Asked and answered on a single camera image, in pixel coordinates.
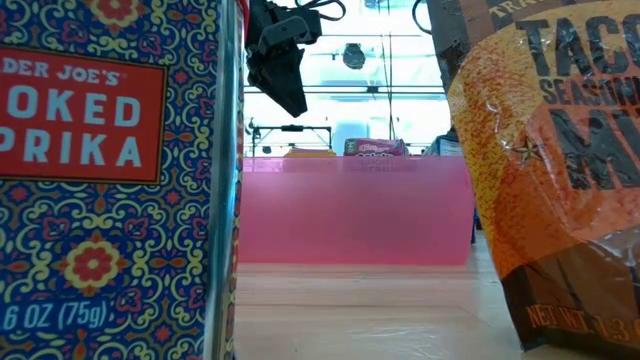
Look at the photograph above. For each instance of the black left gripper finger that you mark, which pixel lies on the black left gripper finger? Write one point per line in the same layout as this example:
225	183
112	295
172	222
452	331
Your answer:
287	80
256	62

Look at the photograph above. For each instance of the yellow Corn Pops box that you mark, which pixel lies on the yellow Corn Pops box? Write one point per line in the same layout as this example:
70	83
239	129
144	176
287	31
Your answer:
310	153

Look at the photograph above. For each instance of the purple Raisin Bran box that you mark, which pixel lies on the purple Raisin Bran box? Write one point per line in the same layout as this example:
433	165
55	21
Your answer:
375	147

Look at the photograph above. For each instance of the pink translucent plastic bin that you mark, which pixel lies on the pink translucent plastic bin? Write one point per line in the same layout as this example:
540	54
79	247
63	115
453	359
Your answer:
350	215

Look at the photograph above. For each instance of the blue Frosted Flakes box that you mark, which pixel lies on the blue Frosted Flakes box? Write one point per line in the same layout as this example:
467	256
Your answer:
445	145

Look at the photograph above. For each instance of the smoked paprika tin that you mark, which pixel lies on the smoked paprika tin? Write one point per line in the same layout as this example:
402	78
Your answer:
100	200

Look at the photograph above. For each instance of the taco seasoning packet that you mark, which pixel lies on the taco seasoning packet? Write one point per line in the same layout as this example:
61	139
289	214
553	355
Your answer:
550	175

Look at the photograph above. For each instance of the black overhead bar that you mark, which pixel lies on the black overhead bar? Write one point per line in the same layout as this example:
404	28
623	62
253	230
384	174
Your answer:
325	90

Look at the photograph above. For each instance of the round black ceiling fixture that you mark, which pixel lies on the round black ceiling fixture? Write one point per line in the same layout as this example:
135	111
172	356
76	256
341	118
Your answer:
354	56

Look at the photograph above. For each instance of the black background frame stand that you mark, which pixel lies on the black background frame stand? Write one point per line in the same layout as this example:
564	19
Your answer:
292	128

